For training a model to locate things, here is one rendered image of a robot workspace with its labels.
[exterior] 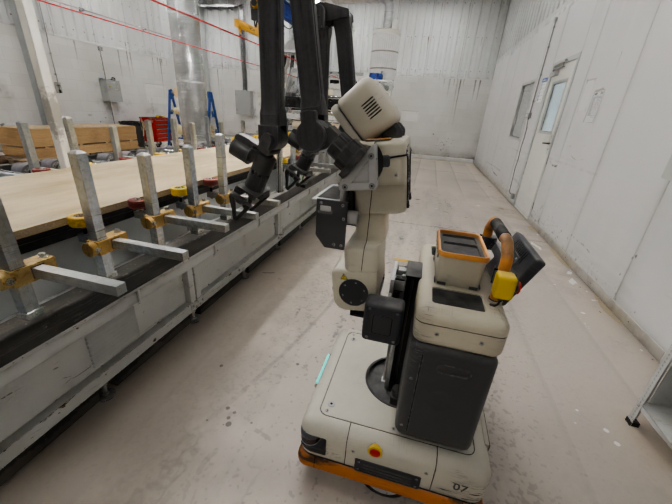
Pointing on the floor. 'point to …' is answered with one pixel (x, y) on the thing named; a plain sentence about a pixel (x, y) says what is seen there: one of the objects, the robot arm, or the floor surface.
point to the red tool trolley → (158, 128)
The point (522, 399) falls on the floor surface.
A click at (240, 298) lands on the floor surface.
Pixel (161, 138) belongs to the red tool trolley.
